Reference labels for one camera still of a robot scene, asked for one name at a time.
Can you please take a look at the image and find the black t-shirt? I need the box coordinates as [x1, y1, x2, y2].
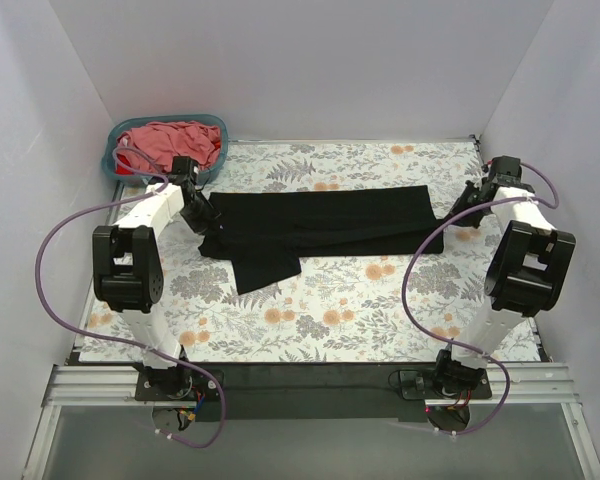
[199, 186, 441, 294]

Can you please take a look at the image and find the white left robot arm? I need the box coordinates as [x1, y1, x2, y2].
[92, 156, 220, 400]

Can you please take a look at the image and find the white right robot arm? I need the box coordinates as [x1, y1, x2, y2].
[431, 156, 576, 398]

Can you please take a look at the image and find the pink crumpled t-shirt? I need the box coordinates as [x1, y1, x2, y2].
[117, 121, 222, 173]

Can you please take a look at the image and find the red t-shirt in basket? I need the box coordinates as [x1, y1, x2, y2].
[115, 155, 133, 175]

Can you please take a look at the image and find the teal plastic laundry basket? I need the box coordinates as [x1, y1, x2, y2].
[101, 114, 229, 187]

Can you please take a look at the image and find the floral patterned table cover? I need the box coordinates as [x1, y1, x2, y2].
[77, 140, 551, 365]

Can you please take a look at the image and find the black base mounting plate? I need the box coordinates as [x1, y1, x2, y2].
[135, 362, 492, 422]

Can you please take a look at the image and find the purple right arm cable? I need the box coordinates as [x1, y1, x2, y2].
[401, 160, 560, 439]

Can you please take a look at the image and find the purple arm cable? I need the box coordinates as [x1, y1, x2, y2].
[34, 146, 229, 449]
[401, 160, 560, 439]

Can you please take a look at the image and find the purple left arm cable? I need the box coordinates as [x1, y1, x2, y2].
[34, 146, 229, 449]

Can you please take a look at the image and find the aluminium frame rail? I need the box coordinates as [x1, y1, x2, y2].
[23, 362, 600, 479]

